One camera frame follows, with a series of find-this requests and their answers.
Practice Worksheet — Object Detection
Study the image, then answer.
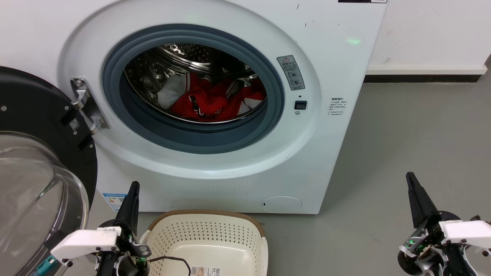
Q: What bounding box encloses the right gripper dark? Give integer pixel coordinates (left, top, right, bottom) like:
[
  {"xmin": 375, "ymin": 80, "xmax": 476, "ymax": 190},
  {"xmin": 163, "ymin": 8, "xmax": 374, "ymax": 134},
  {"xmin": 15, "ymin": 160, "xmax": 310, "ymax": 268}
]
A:
[{"xmin": 397, "ymin": 172, "xmax": 476, "ymax": 276}]

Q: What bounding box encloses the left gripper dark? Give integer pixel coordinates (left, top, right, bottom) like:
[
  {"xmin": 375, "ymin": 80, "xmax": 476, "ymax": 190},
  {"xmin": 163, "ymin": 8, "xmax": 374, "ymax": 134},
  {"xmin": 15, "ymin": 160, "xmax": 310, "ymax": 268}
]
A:
[{"xmin": 96, "ymin": 182, "xmax": 151, "ymax": 276}]

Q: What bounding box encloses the red and white garment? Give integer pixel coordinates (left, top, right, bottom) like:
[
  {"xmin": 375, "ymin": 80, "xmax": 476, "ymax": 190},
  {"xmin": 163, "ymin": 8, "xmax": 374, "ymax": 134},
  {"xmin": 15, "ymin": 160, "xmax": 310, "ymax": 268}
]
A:
[{"xmin": 157, "ymin": 72, "xmax": 267, "ymax": 122}]

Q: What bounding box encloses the cream perforated laundry basket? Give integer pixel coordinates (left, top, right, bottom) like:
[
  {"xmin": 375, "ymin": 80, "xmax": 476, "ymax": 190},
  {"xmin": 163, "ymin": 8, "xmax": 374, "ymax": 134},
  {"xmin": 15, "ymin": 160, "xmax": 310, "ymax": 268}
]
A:
[{"xmin": 139, "ymin": 209, "xmax": 269, "ymax": 276}]

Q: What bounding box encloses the stainless steel washing machine drum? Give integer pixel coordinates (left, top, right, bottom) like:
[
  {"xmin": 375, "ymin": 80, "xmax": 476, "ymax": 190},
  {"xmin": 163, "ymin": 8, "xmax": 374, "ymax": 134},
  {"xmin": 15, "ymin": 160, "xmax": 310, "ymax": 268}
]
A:
[{"xmin": 124, "ymin": 42, "xmax": 268, "ymax": 124}]

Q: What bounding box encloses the black round washer door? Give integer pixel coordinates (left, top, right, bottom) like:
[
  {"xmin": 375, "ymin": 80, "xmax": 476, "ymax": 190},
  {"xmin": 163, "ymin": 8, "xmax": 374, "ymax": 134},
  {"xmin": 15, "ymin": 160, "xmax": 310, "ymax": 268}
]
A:
[{"xmin": 0, "ymin": 66, "xmax": 98, "ymax": 276}]

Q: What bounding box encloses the blue energy label sticker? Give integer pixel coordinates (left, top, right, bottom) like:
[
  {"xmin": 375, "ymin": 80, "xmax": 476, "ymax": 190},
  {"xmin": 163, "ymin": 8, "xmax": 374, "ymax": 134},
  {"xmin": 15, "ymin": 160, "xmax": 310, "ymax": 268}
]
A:
[{"xmin": 102, "ymin": 193, "xmax": 128, "ymax": 212}]

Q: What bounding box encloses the grey rubber door seal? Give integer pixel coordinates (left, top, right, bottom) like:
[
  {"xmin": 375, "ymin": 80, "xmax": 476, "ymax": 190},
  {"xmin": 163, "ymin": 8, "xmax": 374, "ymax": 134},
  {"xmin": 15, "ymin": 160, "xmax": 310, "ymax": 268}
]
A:
[{"xmin": 102, "ymin": 24, "xmax": 285, "ymax": 154}]

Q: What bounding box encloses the white front-load washing machine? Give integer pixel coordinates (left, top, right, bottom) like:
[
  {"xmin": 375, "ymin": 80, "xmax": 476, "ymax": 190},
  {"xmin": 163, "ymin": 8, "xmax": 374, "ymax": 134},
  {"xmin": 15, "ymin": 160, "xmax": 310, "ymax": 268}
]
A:
[{"xmin": 0, "ymin": 0, "xmax": 389, "ymax": 214}]

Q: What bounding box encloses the teal plastic connector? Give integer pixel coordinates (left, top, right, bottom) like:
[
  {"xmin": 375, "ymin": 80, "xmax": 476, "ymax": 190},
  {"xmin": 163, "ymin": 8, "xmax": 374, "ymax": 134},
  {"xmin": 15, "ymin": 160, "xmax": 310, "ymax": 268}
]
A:
[{"xmin": 33, "ymin": 256, "xmax": 58, "ymax": 276}]

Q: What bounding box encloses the silver metal door hinge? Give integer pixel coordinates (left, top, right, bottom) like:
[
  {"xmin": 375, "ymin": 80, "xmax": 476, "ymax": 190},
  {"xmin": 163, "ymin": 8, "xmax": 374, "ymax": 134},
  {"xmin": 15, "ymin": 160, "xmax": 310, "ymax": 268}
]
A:
[{"xmin": 70, "ymin": 78, "xmax": 111, "ymax": 135}]

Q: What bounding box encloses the black baseboard strip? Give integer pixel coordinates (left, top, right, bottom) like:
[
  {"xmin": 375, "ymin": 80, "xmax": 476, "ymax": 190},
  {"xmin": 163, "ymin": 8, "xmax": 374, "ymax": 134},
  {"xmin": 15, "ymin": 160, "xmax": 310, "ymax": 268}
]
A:
[{"xmin": 364, "ymin": 75, "xmax": 482, "ymax": 83}]

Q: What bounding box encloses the white text sticker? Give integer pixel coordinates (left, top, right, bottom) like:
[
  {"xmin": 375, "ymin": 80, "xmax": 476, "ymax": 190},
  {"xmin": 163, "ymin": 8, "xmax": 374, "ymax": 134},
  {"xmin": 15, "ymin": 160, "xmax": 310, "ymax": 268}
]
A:
[{"xmin": 328, "ymin": 97, "xmax": 348, "ymax": 117}]

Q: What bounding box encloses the round white filter cover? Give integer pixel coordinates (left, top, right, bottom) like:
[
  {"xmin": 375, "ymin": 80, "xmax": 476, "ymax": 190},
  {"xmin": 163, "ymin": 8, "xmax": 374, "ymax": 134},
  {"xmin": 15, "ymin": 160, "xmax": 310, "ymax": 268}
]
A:
[{"xmin": 262, "ymin": 196, "xmax": 303, "ymax": 213}]

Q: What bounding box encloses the grey warning label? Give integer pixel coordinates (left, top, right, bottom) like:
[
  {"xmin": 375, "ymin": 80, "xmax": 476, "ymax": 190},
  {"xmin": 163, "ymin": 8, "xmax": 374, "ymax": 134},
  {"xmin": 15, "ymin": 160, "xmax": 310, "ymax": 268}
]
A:
[{"xmin": 277, "ymin": 55, "xmax": 306, "ymax": 91}]

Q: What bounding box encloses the thin black cable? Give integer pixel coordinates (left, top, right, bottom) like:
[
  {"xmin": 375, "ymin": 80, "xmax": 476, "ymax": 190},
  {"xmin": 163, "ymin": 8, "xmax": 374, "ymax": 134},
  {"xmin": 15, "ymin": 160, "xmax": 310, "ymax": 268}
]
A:
[{"xmin": 148, "ymin": 256, "xmax": 191, "ymax": 276}]

